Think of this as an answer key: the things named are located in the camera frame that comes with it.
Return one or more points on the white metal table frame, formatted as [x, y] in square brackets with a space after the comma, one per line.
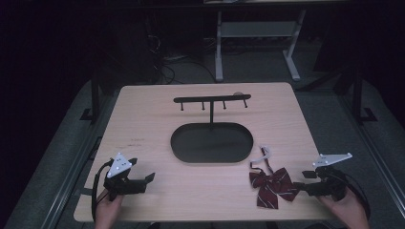
[254, 28]

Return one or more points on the person's right hand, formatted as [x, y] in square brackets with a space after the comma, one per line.
[345, 211]

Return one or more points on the black metal stand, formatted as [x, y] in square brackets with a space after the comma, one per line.
[358, 95]
[95, 95]

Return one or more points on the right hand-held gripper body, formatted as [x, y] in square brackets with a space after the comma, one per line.
[331, 186]

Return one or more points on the black hook stand with tray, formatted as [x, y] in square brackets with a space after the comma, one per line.
[211, 144]

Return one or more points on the dark red striped bow tie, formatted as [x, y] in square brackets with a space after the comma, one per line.
[273, 187]

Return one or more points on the person's left hand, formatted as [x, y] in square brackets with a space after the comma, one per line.
[106, 211]

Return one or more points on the small round beige disc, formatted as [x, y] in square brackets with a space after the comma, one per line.
[238, 93]

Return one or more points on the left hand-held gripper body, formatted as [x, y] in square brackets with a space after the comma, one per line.
[122, 186]

